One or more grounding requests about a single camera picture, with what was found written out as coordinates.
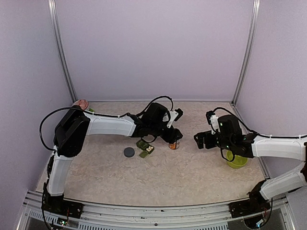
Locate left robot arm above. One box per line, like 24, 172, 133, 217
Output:
39, 99, 183, 213

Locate right aluminium frame post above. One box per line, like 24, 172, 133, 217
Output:
232, 0, 260, 106

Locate red patterned white bowl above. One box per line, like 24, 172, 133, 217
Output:
72, 99, 89, 110

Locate left aluminium frame post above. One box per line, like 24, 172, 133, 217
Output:
48, 0, 77, 102

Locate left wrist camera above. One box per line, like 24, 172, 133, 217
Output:
166, 108, 183, 128

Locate front aluminium rail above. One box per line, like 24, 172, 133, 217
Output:
14, 191, 299, 230

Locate cream tablets in organizer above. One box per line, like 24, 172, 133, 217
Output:
146, 145, 154, 154

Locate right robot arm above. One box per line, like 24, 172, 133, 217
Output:
194, 110, 307, 213

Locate lime green bowl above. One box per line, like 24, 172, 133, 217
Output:
226, 150, 248, 169

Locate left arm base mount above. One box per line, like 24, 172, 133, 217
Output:
42, 193, 83, 219

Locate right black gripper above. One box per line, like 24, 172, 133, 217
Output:
194, 130, 234, 151

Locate orange pill bottle grey cap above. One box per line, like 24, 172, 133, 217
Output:
168, 140, 180, 150

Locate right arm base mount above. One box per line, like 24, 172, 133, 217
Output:
228, 180, 271, 218

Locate green weekly pill organizer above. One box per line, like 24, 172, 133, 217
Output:
136, 139, 150, 159

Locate aluminium frame post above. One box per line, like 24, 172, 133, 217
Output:
232, 0, 260, 106
48, 0, 77, 102

